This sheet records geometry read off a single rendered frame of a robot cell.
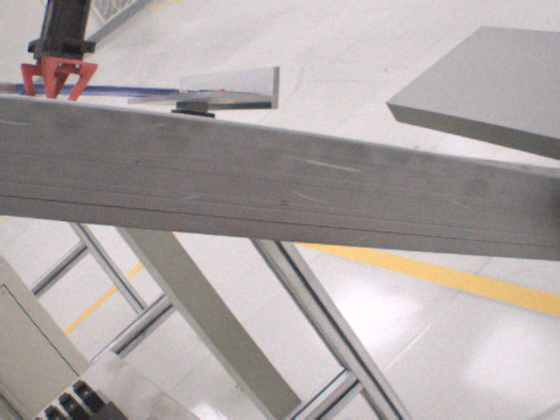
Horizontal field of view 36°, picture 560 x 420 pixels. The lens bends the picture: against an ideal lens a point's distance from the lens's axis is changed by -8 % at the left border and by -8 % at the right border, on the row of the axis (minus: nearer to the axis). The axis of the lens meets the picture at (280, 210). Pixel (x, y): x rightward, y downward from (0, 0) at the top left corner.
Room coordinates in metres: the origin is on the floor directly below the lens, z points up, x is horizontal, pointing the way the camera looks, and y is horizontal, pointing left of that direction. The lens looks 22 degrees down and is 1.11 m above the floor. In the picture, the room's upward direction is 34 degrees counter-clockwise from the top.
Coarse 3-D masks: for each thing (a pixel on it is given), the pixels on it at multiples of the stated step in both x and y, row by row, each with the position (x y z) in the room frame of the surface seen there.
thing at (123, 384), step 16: (112, 352) 1.10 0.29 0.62; (96, 368) 1.09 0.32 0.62; (112, 368) 1.06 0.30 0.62; (128, 368) 1.03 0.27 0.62; (96, 384) 1.04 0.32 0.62; (112, 384) 1.02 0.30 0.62; (128, 384) 0.99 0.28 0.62; (144, 384) 0.97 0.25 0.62; (80, 400) 1.03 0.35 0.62; (112, 400) 0.98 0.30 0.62; (128, 400) 0.96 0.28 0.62; (144, 400) 0.93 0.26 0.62; (160, 400) 0.91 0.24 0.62; (128, 416) 0.92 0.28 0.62; (144, 416) 0.90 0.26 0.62; (160, 416) 0.88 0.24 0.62; (176, 416) 0.86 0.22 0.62; (192, 416) 0.84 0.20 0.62
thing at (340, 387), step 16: (80, 384) 0.94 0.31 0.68; (336, 384) 1.20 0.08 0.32; (352, 384) 1.21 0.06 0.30; (64, 400) 0.92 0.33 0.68; (96, 400) 0.91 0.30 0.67; (304, 400) 1.21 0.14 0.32; (320, 400) 1.19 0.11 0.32; (336, 400) 1.20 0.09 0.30; (48, 416) 0.92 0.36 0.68; (64, 416) 0.90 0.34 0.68; (80, 416) 0.90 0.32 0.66; (96, 416) 0.90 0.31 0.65; (112, 416) 0.91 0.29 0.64; (288, 416) 1.20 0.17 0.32; (304, 416) 1.17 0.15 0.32; (320, 416) 1.19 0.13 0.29
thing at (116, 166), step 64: (0, 128) 0.45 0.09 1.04; (64, 128) 0.46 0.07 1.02; (128, 128) 0.47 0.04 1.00; (192, 128) 0.48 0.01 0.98; (256, 128) 0.49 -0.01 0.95; (0, 192) 0.44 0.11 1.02; (64, 192) 0.45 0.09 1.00; (128, 192) 0.46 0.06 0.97; (192, 192) 0.47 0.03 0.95; (256, 192) 0.48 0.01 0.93; (320, 192) 0.49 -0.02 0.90; (384, 192) 0.50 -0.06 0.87; (448, 192) 0.51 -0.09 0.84; (512, 192) 0.53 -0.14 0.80; (512, 256) 0.52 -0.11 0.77
